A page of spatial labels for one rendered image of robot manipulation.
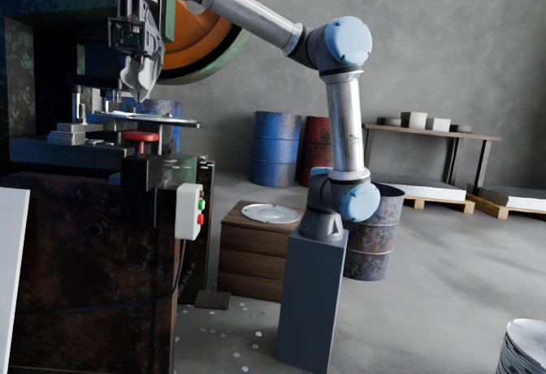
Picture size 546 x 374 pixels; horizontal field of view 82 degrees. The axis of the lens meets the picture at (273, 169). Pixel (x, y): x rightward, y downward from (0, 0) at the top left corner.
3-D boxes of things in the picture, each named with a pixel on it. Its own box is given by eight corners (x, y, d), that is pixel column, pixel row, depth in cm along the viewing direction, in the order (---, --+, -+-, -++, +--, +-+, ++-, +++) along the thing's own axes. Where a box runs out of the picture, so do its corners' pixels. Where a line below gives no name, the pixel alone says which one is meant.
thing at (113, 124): (136, 129, 109) (136, 115, 109) (114, 131, 95) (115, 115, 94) (110, 127, 109) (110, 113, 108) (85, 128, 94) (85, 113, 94)
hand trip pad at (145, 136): (159, 165, 74) (161, 132, 72) (149, 169, 68) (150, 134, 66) (129, 163, 73) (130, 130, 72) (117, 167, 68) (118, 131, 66)
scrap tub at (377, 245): (377, 252, 208) (388, 182, 201) (404, 286, 167) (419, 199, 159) (314, 247, 208) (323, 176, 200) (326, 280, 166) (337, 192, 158)
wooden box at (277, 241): (304, 267, 177) (310, 208, 171) (302, 306, 140) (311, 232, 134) (235, 257, 181) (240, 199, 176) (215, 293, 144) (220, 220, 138)
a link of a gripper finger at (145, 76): (129, 101, 63) (130, 53, 61) (140, 102, 69) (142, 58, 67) (145, 102, 63) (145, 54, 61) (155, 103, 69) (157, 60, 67)
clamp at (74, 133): (106, 141, 94) (106, 106, 92) (71, 145, 77) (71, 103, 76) (86, 138, 94) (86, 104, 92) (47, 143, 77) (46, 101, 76)
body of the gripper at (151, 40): (106, 50, 60) (106, -19, 58) (126, 58, 68) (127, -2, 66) (146, 54, 60) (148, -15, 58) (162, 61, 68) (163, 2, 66)
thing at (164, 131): (205, 160, 111) (208, 121, 109) (196, 166, 97) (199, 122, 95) (135, 153, 110) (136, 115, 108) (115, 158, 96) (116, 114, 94)
